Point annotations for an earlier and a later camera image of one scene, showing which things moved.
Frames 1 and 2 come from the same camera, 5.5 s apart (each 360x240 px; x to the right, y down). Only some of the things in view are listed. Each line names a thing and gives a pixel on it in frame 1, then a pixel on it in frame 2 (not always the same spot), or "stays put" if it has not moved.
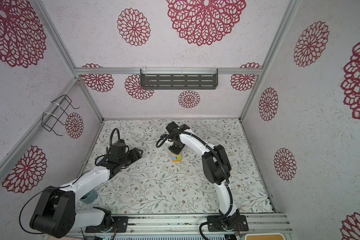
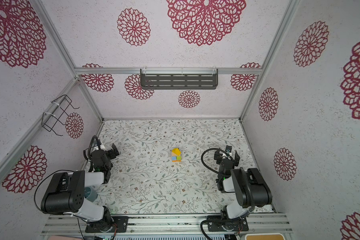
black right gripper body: (175, 148) to (220, 158)
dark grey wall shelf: (178, 78) stays put
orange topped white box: (264, 236) stays put
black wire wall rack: (59, 107) stays put
